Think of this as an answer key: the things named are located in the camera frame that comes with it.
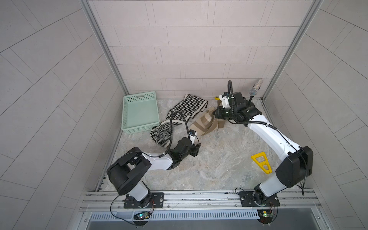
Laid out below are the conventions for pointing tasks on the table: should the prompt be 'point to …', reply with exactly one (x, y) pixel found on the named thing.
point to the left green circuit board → (142, 215)
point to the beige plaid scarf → (207, 122)
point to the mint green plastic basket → (140, 112)
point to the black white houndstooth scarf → (189, 106)
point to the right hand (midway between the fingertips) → (212, 111)
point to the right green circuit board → (265, 215)
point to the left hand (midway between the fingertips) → (198, 141)
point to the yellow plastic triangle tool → (260, 164)
